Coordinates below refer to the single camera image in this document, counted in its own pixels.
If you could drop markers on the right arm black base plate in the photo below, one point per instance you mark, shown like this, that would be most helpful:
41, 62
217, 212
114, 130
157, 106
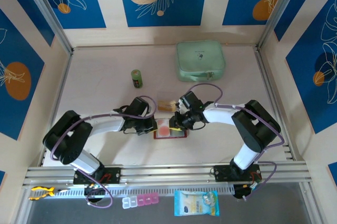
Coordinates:
221, 174

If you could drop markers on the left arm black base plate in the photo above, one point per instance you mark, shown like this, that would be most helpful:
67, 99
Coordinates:
113, 175

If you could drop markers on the aluminium corner post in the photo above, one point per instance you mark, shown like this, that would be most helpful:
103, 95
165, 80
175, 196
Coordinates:
49, 13
281, 10

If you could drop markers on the gold credit card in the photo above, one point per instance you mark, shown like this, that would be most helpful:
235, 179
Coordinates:
166, 106

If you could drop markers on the blue wet wipes packet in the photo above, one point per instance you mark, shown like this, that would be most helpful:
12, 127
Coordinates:
196, 204

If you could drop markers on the red card holder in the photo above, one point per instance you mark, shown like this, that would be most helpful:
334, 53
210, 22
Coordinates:
180, 135

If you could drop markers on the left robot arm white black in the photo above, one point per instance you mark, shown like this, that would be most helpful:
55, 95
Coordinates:
105, 126

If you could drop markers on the pink white credit card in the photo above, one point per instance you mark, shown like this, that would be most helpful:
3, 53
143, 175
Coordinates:
163, 131

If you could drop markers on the mint green zip pouch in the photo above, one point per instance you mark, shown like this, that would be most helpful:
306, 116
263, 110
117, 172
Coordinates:
200, 60

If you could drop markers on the aluminium front rail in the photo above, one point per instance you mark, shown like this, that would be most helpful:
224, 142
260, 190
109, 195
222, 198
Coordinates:
168, 172

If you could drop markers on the green cylindrical battery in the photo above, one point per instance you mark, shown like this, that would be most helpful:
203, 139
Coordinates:
137, 77

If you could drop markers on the aluminium side rail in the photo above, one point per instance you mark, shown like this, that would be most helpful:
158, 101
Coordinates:
276, 102
62, 81

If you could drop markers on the aluminium back rail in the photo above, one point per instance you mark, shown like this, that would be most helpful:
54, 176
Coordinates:
118, 47

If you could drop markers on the white pink pill organizer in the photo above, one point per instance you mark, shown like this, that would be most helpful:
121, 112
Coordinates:
142, 199

